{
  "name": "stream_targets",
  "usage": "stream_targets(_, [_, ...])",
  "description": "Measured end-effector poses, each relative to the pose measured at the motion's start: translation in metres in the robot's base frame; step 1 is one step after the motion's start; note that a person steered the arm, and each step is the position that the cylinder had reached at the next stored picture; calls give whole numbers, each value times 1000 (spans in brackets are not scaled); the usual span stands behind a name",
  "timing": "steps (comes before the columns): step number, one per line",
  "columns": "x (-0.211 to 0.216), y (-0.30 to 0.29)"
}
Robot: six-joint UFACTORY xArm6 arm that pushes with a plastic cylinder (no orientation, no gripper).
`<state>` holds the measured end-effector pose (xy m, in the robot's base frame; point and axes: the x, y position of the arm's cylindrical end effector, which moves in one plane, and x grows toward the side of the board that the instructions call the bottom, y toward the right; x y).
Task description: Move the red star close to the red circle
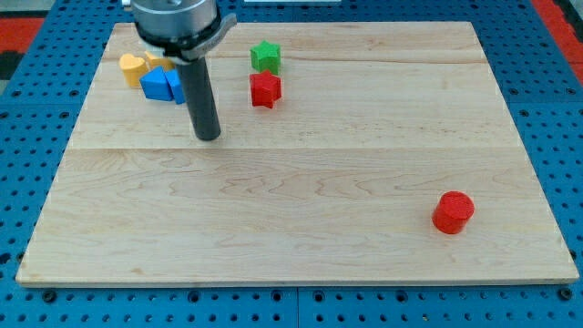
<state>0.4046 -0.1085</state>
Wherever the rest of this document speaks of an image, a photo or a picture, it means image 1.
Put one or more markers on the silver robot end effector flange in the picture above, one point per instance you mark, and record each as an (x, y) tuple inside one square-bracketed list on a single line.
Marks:
[(182, 30)]

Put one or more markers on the red cylinder block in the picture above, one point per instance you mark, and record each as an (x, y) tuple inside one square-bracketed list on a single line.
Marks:
[(453, 211)]

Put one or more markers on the blue pentagon block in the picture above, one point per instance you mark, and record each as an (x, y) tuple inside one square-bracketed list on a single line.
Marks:
[(155, 85)]

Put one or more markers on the blue block beside rod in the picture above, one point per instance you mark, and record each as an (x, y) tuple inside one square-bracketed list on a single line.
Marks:
[(175, 86)]

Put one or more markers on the red star block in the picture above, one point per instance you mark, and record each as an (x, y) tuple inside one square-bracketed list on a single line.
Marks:
[(265, 89)]

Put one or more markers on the green star block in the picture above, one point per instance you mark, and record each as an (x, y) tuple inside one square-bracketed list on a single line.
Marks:
[(266, 56)]

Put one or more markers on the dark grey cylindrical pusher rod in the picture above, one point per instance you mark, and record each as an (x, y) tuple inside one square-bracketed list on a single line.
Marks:
[(198, 94)]

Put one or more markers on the yellow heart block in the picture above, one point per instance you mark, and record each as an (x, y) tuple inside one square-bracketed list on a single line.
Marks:
[(133, 69)]

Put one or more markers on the yellow block behind rod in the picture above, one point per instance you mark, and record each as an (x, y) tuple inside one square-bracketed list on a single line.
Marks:
[(154, 61)]

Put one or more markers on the light wooden board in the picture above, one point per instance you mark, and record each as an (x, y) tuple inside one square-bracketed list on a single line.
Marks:
[(334, 186)]

